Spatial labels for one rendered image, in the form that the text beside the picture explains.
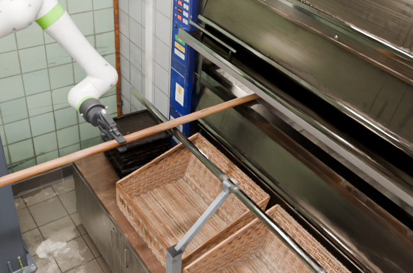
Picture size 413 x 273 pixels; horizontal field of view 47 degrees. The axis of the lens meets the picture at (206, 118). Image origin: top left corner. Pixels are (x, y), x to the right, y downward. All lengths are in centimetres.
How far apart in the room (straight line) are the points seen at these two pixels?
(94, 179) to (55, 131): 75
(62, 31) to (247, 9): 73
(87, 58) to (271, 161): 87
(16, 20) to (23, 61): 115
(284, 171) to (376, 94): 61
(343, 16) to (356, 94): 25
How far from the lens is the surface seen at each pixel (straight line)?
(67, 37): 197
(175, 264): 177
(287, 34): 182
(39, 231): 317
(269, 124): 200
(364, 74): 162
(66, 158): 174
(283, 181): 203
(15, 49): 289
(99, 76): 202
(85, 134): 335
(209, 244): 205
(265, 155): 209
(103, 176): 259
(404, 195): 146
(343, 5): 159
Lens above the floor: 229
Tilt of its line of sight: 34 degrees down
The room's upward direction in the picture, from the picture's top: 5 degrees clockwise
